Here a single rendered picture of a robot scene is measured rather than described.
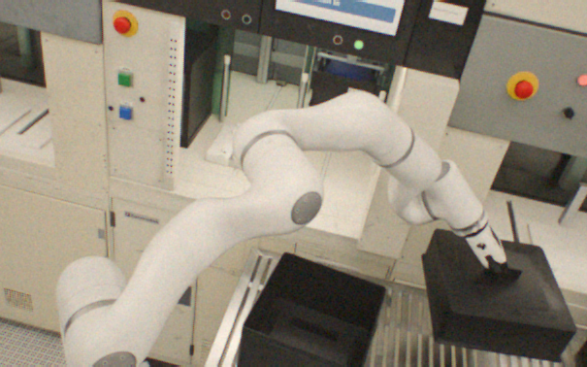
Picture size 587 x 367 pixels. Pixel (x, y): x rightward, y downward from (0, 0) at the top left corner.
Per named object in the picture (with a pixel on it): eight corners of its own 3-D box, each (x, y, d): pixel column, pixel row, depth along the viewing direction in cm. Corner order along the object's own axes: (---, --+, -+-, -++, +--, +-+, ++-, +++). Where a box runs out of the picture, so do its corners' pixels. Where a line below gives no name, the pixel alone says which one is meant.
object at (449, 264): (434, 343, 125) (453, 303, 118) (420, 254, 149) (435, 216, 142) (562, 363, 127) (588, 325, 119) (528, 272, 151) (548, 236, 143)
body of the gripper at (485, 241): (490, 228, 118) (512, 262, 123) (480, 199, 126) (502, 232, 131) (457, 243, 121) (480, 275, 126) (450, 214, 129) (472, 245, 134)
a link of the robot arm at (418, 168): (339, 186, 105) (415, 237, 126) (415, 153, 97) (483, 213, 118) (334, 147, 109) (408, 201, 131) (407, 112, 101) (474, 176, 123)
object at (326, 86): (301, 125, 205) (316, 42, 187) (310, 101, 222) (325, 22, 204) (367, 141, 204) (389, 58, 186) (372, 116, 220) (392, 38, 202)
